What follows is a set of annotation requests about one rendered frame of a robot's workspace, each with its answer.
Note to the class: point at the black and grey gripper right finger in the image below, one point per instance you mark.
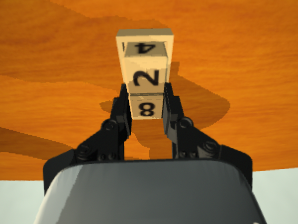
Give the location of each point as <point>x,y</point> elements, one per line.
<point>190,142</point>

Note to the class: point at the beige calendar cube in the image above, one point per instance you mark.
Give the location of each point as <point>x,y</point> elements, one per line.
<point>145,67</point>
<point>146,105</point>

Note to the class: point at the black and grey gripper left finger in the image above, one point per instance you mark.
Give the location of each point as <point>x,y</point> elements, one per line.
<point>105,144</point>

